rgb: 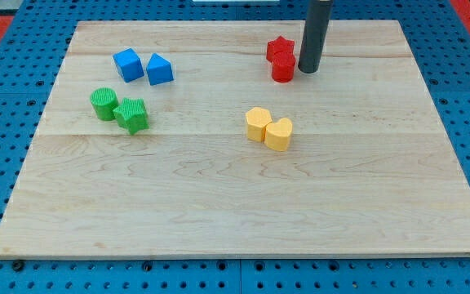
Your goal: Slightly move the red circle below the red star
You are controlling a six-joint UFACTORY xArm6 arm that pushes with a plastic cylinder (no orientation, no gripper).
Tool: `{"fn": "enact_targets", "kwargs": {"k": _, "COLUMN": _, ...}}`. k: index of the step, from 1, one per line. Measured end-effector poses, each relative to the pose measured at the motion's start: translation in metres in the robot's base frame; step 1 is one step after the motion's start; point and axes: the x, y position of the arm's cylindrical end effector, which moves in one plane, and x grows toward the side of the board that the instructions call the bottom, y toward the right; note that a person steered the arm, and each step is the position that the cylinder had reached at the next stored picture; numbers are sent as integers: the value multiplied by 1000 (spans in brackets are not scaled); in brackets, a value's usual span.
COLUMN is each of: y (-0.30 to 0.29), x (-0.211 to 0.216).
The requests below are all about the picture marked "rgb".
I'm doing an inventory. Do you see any red cylinder block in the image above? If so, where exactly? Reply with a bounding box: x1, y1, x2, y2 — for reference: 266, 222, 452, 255
271, 51, 296, 82

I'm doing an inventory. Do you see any red star block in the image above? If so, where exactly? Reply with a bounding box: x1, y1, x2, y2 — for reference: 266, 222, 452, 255
266, 35, 295, 62

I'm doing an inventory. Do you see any green star block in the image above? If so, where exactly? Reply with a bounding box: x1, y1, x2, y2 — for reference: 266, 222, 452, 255
113, 98, 149, 135

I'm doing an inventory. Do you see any yellow pentagon block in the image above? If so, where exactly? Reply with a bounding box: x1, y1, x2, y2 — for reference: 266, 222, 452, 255
246, 107, 273, 142

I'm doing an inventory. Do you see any light wooden board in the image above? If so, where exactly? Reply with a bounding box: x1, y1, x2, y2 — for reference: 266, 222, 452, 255
0, 20, 470, 261

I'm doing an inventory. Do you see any yellow heart block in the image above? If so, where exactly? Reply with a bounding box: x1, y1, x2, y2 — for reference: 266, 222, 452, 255
264, 118, 293, 152

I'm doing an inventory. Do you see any blue triangular prism block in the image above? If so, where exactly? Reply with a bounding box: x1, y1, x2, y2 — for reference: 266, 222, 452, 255
146, 53, 174, 86

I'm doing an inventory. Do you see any blue cube block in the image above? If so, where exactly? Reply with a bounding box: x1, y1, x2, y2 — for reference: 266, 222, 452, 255
113, 48, 144, 82

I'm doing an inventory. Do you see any green cylinder block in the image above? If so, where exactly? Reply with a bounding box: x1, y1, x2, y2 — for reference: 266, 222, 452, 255
90, 87, 118, 121

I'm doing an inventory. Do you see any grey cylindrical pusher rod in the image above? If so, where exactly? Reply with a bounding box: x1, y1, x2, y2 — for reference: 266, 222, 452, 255
298, 0, 334, 74

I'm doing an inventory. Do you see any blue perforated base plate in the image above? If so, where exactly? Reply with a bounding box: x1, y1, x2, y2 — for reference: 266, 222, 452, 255
0, 0, 470, 293

